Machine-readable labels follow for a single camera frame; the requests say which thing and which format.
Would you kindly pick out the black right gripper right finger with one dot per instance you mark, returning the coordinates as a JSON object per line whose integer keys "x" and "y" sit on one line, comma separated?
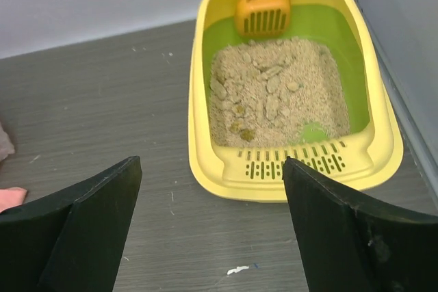
{"x": 350, "y": 241}

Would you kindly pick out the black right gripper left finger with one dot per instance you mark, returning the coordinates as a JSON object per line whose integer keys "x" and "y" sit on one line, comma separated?
{"x": 73, "y": 239}

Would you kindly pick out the yellow green litter box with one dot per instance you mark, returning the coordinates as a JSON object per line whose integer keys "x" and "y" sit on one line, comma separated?
{"x": 367, "y": 157}

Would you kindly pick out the orange litter scoop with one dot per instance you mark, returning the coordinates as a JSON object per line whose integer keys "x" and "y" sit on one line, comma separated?
{"x": 262, "y": 18}

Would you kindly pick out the beige cat litter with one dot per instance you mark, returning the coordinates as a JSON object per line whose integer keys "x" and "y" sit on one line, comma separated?
{"x": 265, "y": 94}

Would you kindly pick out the pink cloth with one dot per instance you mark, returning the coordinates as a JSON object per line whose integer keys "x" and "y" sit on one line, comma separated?
{"x": 11, "y": 197}

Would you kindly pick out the bin with pink bag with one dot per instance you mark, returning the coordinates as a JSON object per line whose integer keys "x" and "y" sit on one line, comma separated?
{"x": 6, "y": 146}

